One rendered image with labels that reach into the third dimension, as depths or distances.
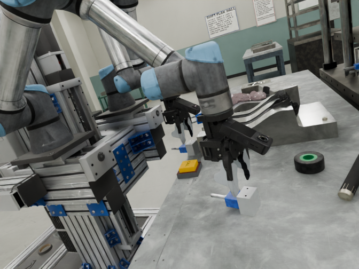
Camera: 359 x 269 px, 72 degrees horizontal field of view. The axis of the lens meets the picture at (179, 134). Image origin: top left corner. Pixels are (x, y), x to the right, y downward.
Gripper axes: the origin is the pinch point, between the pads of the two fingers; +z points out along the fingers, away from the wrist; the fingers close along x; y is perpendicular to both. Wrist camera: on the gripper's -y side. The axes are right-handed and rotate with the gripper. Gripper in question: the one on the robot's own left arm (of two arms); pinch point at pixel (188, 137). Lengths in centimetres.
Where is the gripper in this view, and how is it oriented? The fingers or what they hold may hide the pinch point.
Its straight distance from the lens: 108.3
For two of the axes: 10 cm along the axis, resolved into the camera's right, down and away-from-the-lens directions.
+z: 2.8, 9.1, 3.0
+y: -8.3, 0.8, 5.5
